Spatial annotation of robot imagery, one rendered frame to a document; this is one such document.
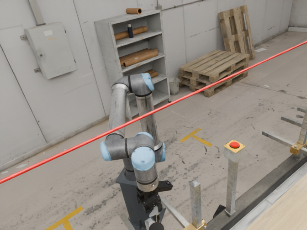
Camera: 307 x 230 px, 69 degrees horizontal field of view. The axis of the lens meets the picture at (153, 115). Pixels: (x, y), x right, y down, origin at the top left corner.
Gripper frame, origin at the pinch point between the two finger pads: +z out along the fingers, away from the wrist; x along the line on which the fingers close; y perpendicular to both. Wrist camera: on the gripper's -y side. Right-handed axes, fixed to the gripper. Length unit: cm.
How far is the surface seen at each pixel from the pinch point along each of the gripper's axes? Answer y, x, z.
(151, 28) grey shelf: -174, -264, -30
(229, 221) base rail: -39, 11, 31
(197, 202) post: -16.5, 9.3, -2.4
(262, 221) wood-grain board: -40, 29, 11
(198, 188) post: -17.3, 9.4, -11.8
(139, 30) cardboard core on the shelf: -147, -256, -33
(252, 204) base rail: -60, 11, 33
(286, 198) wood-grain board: -61, 28, 11
